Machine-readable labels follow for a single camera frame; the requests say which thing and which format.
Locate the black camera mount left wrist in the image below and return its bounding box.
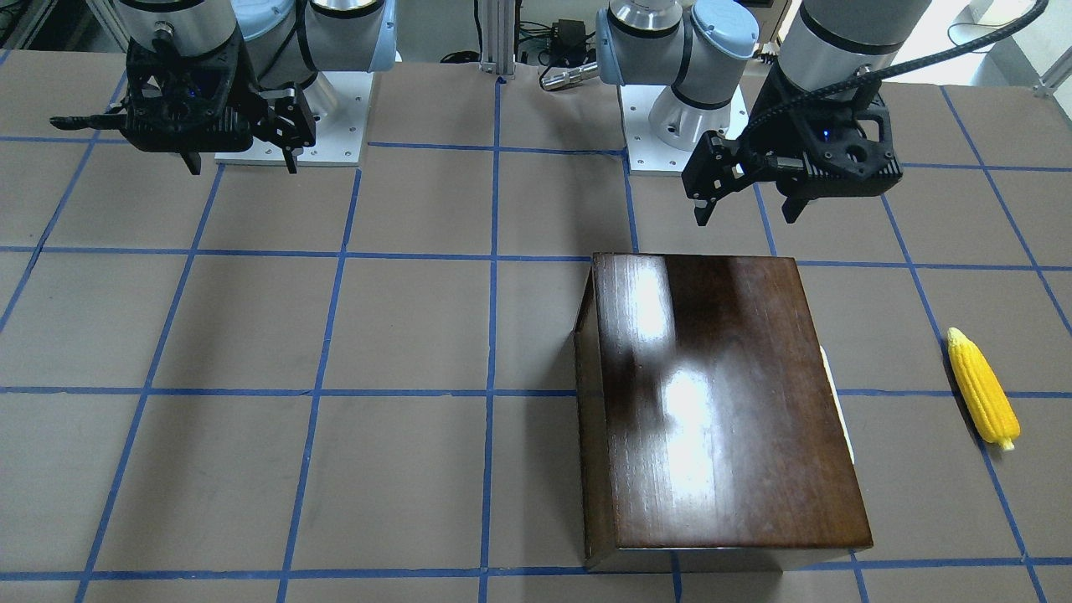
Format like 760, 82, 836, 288
742, 64, 904, 198

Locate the silver metal cylinder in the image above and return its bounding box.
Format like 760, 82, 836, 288
539, 62, 600, 92

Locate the black power adapter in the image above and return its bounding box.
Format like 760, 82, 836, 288
550, 18, 587, 54

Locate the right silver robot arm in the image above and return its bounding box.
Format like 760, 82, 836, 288
102, 1, 397, 174

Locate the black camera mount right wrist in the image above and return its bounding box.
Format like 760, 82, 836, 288
49, 33, 254, 155

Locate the yellow toy corn cob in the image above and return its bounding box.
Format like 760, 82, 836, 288
946, 327, 1021, 451

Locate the black camera mount wrist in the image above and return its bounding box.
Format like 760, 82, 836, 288
742, 64, 904, 198
49, 33, 254, 155

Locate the dark wooden drawer cabinet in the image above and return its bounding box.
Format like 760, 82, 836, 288
574, 253, 874, 573

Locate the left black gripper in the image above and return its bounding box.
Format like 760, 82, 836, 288
681, 132, 818, 227

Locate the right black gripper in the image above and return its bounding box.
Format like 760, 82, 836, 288
178, 84, 317, 176

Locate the aluminium frame post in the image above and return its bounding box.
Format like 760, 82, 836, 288
474, 1, 519, 80

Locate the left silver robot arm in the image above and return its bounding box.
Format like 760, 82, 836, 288
595, 1, 928, 226

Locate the black corrugated cable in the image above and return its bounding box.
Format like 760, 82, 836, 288
745, 0, 1049, 135

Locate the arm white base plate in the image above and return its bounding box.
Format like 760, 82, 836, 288
214, 71, 373, 168
619, 85, 748, 177

